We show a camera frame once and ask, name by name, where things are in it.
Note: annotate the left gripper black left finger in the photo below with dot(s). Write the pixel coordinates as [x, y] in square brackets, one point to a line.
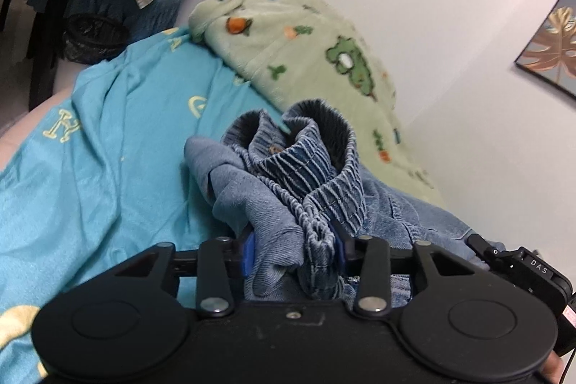
[222, 262]

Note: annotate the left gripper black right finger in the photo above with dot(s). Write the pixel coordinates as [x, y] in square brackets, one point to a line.
[367, 258]

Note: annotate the blue denim pants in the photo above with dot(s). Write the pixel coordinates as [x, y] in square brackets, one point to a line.
[291, 181]

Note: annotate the person's right hand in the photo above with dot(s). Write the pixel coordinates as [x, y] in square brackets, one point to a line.
[553, 368]

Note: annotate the teal patterned bed sheet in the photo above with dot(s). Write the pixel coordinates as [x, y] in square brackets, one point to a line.
[103, 176]

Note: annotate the green cartoon fleece blanket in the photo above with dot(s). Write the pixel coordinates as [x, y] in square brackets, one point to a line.
[292, 50]

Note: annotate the black trash bag bin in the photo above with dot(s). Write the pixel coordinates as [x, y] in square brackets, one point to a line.
[90, 38]

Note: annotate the black chair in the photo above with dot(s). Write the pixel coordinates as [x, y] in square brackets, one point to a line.
[43, 49]

